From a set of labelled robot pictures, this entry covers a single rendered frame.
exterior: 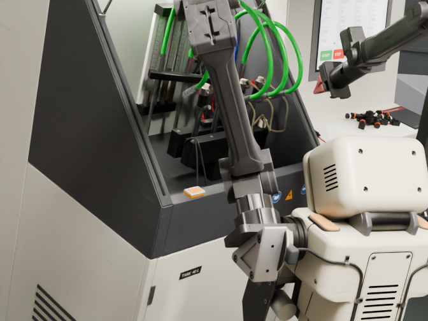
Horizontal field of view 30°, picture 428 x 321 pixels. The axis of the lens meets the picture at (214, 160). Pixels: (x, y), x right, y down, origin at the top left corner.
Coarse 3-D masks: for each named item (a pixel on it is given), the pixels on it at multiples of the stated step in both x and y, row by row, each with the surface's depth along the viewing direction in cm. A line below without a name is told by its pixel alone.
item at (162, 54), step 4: (172, 8) 234; (172, 12) 235; (172, 16) 235; (168, 20) 237; (172, 20) 236; (168, 24) 237; (168, 28) 238; (168, 32) 239; (164, 36) 240; (168, 36) 239; (164, 40) 240; (164, 44) 240; (164, 48) 241; (160, 52) 242; (164, 52) 242; (160, 56) 242; (164, 56) 242; (204, 76) 208; (208, 76) 208; (204, 80) 209; (200, 84) 211; (196, 88) 213; (200, 88) 213
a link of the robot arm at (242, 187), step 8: (232, 176) 154; (240, 176) 154; (248, 176) 154; (256, 176) 154; (232, 184) 153; (240, 184) 153; (248, 184) 152; (256, 184) 152; (240, 192) 152; (248, 192) 152; (256, 192) 152
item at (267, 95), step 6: (240, 12) 239; (246, 12) 237; (258, 12) 234; (264, 18) 232; (270, 24) 231; (276, 30) 230; (276, 36) 230; (282, 42) 230; (282, 48) 230; (282, 54) 230; (288, 66) 230; (288, 72) 231; (282, 78) 231; (282, 84) 232; (276, 90) 233; (264, 96) 237; (270, 96) 236; (252, 102) 241
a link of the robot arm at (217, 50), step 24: (192, 0) 133; (216, 0) 132; (192, 24) 131; (216, 24) 131; (192, 48) 130; (216, 48) 131; (216, 72) 134; (216, 96) 139; (240, 96) 139; (240, 120) 143; (240, 144) 147; (240, 168) 151; (264, 168) 153; (264, 192) 155
